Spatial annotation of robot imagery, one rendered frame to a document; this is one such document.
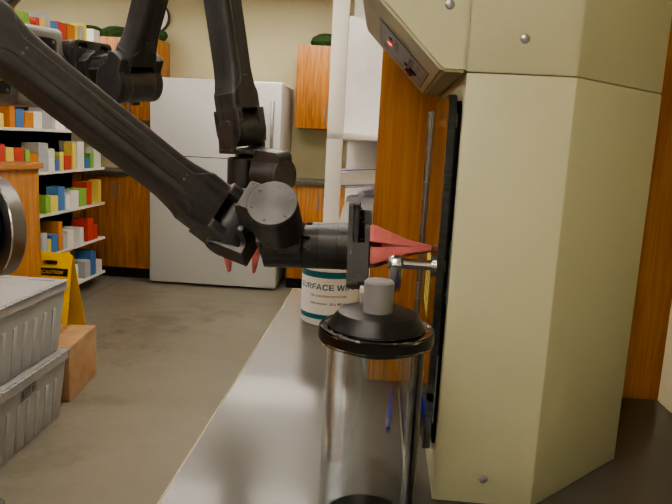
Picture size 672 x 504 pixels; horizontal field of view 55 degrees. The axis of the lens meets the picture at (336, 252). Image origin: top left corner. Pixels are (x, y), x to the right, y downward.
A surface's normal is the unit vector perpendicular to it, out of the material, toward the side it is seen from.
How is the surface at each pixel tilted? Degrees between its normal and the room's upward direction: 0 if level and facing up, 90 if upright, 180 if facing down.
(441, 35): 90
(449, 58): 90
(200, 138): 90
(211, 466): 0
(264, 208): 53
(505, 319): 90
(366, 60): 100
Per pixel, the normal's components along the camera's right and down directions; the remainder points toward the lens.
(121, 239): -0.07, 0.16
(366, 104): -0.54, 0.20
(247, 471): 0.05, -0.98
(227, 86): -0.56, -0.01
